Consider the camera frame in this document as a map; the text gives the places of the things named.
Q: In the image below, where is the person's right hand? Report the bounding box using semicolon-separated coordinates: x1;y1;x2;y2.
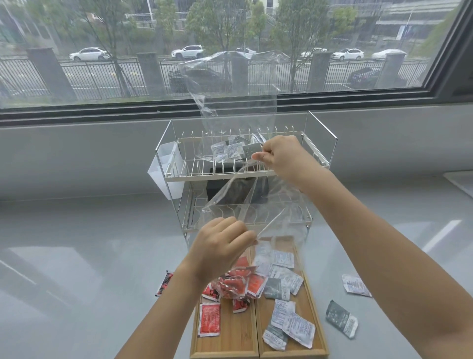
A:
252;135;318;189

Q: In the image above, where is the person's left hand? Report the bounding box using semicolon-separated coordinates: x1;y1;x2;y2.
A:
185;216;258;284

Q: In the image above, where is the clear plastic bag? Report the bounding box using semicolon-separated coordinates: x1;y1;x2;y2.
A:
179;50;309;301

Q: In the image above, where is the person's left forearm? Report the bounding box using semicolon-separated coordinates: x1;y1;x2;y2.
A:
115;259;209;359

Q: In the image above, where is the person's right forearm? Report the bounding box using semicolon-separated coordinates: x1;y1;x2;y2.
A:
296;168;473;359

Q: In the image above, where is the black box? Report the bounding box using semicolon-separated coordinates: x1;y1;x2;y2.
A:
206;166;270;205

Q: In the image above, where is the pile of red sauce packets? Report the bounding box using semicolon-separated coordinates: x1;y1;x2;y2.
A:
211;255;269;300

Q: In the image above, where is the grey concrete fence pillar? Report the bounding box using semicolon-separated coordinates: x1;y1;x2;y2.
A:
27;47;78;104
375;51;408;89
231;53;250;95
307;51;333;92
136;52;167;98

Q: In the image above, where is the white two-tier dish rack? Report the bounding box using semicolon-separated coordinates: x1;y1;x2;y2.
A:
155;111;338;252

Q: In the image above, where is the white plastic cutlery holder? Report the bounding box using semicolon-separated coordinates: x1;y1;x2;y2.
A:
147;142;185;200

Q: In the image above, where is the bamboo wooden tray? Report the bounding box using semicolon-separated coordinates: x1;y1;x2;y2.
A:
255;237;330;359
189;237;261;359

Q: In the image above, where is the pile of white packets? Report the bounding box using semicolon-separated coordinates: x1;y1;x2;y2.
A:
253;240;317;351

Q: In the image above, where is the dark parked car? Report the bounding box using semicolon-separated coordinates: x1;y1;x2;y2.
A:
347;67;407;89

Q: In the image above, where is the green tree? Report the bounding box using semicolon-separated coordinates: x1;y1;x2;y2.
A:
270;0;359;93
185;0;267;93
55;0;148;97

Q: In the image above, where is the dark grey seasoning packet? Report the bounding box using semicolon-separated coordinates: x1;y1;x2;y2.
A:
325;300;359;339

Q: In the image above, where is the black metal fence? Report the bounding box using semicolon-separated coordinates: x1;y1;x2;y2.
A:
0;55;431;97

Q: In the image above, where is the dark window frame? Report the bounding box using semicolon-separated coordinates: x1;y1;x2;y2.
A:
0;0;473;128

